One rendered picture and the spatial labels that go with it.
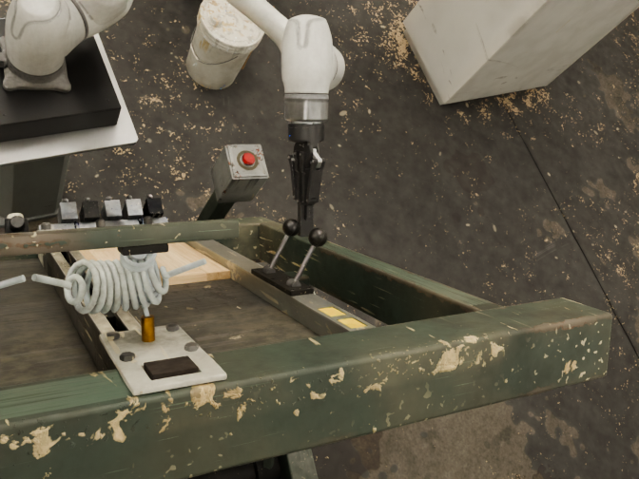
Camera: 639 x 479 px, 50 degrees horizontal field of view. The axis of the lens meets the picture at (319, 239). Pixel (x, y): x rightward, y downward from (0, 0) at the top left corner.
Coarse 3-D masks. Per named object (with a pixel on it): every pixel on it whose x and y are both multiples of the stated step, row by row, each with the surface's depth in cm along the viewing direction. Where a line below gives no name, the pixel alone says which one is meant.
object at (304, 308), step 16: (208, 240) 179; (208, 256) 169; (224, 256) 161; (240, 256) 161; (240, 272) 150; (256, 288) 142; (272, 288) 135; (272, 304) 135; (288, 304) 128; (304, 304) 122; (320, 304) 122; (304, 320) 123; (320, 320) 117; (336, 320) 113
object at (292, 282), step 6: (318, 228) 132; (312, 234) 131; (318, 234) 131; (324, 234) 131; (312, 240) 131; (318, 240) 131; (324, 240) 131; (312, 246) 132; (318, 246) 132; (312, 252) 132; (306, 258) 132; (306, 264) 132; (300, 270) 131; (300, 276) 132; (288, 282) 131; (294, 282) 130
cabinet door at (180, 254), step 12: (84, 252) 173; (96, 252) 174; (108, 252) 175; (168, 252) 176; (180, 252) 174; (192, 252) 175; (168, 264) 162; (180, 264) 162; (204, 264) 161; (216, 264) 161; (180, 276) 150; (192, 276) 152; (204, 276) 153; (216, 276) 154; (228, 276) 156
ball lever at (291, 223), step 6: (288, 222) 141; (294, 222) 141; (282, 228) 142; (288, 228) 141; (294, 228) 141; (288, 234) 142; (294, 234) 142; (282, 240) 142; (282, 246) 142; (276, 252) 142; (276, 258) 142; (270, 264) 142; (264, 270) 141; (270, 270) 141
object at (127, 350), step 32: (64, 256) 154; (128, 256) 81; (96, 320) 101; (128, 320) 102; (96, 352) 100; (128, 352) 77; (160, 352) 79; (192, 352) 79; (128, 384) 70; (160, 384) 70; (192, 384) 71
